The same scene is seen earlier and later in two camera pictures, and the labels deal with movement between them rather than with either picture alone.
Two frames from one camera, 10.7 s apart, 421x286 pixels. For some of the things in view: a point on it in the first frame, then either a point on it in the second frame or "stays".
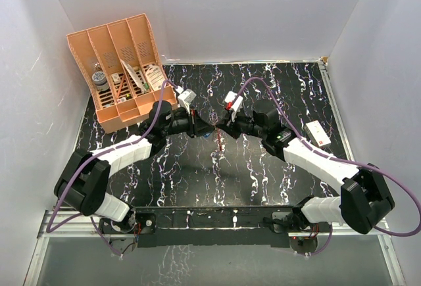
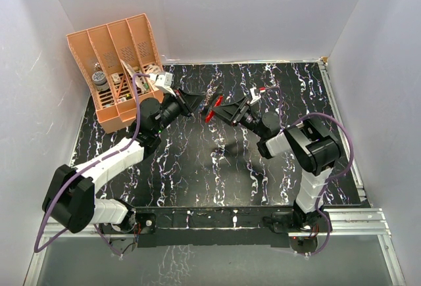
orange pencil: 120,87 stays
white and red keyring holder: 219,140 → 210,116
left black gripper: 197,127 → 187,102
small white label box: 116,78 stays
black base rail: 206,226 stays
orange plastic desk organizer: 123,69 stays
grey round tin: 100,81 stays
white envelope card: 131,70 stays
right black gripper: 229,125 → 233,113
